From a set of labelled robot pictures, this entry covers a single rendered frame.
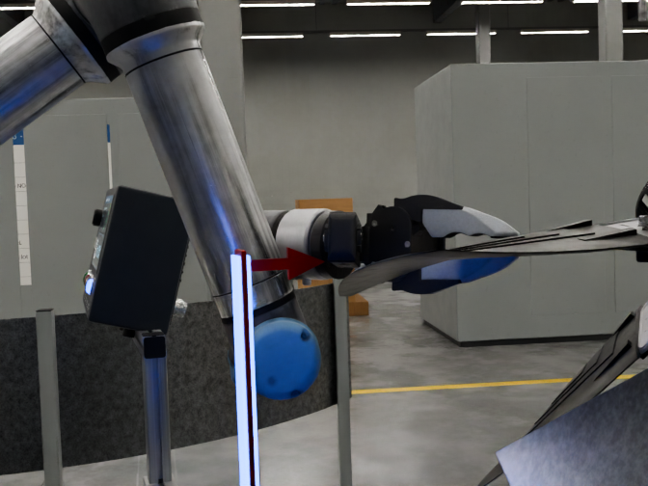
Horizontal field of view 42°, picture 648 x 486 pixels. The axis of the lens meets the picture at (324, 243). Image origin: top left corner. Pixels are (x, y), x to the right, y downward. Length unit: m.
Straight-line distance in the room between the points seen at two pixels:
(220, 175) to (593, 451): 0.39
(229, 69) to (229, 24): 0.25
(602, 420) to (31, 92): 0.63
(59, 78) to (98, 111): 5.77
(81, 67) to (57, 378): 1.47
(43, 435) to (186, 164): 1.60
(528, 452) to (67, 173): 6.11
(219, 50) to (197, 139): 4.16
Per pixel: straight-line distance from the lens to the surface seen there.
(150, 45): 0.77
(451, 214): 0.78
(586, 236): 0.69
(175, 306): 1.22
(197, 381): 2.41
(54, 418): 2.29
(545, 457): 0.73
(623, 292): 7.23
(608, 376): 0.83
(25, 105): 0.92
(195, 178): 0.77
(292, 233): 0.86
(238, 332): 0.60
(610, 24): 11.89
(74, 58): 0.91
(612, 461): 0.71
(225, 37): 4.93
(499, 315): 6.89
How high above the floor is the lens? 1.23
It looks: 3 degrees down
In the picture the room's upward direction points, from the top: 2 degrees counter-clockwise
